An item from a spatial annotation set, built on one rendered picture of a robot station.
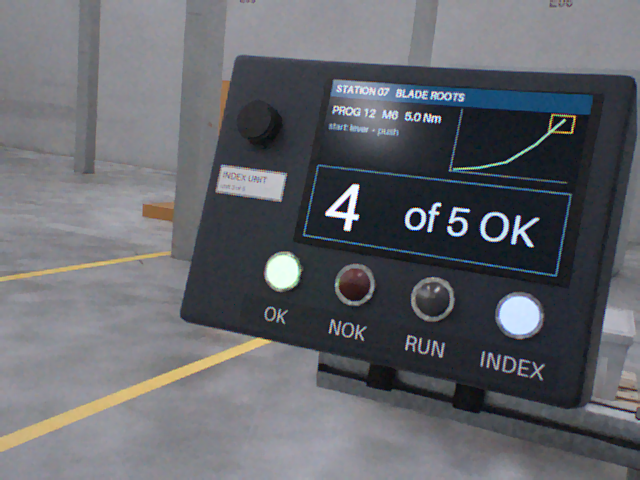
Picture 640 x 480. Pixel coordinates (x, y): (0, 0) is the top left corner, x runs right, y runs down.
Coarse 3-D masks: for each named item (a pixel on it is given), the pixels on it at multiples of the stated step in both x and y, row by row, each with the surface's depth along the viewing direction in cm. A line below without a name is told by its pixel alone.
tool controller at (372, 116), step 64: (256, 64) 54; (320, 64) 53; (384, 64) 51; (256, 128) 52; (320, 128) 52; (384, 128) 50; (448, 128) 48; (512, 128) 47; (576, 128) 46; (256, 192) 53; (448, 192) 48; (512, 192) 46; (576, 192) 45; (192, 256) 54; (256, 256) 52; (320, 256) 50; (384, 256) 49; (448, 256) 47; (512, 256) 46; (576, 256) 45; (192, 320) 53; (256, 320) 51; (320, 320) 50; (384, 320) 48; (448, 320) 47; (576, 320) 44; (384, 384) 53; (512, 384) 45; (576, 384) 44
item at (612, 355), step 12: (612, 312) 381; (624, 312) 384; (612, 324) 355; (624, 324) 357; (612, 336) 338; (624, 336) 336; (600, 348) 341; (612, 348) 340; (624, 348) 338; (600, 360) 342; (612, 360) 341; (624, 360) 339; (600, 372) 343; (612, 372) 342; (600, 384) 344; (612, 384) 343; (600, 396) 345; (612, 396) 344
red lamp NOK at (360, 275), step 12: (360, 264) 49; (336, 276) 49; (348, 276) 48; (360, 276) 48; (372, 276) 48; (336, 288) 49; (348, 288) 48; (360, 288) 48; (372, 288) 48; (348, 300) 49; (360, 300) 49
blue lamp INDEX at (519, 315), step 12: (504, 300) 45; (516, 300) 45; (528, 300) 45; (504, 312) 45; (516, 312) 44; (528, 312) 44; (540, 312) 45; (504, 324) 45; (516, 324) 44; (528, 324) 44; (540, 324) 44; (516, 336) 45; (528, 336) 45
